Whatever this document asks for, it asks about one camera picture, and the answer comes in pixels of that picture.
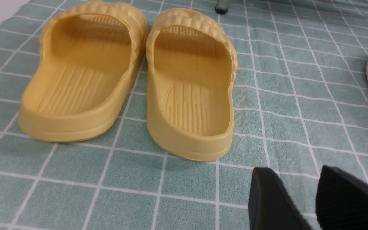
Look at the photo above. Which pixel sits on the yellow slipper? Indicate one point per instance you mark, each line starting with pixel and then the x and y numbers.
pixel 90 55
pixel 192 67

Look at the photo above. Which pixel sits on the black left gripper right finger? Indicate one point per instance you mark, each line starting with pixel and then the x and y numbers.
pixel 341 201

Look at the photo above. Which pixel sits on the yellow slipper left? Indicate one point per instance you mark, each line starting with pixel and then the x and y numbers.
pixel 90 55

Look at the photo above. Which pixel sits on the yellow slipper right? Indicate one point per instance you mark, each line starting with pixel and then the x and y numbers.
pixel 192 67

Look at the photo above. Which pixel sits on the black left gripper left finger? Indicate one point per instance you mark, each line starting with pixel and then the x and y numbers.
pixel 270 207

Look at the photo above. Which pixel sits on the green checkered floor mat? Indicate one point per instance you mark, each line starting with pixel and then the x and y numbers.
pixel 301 102

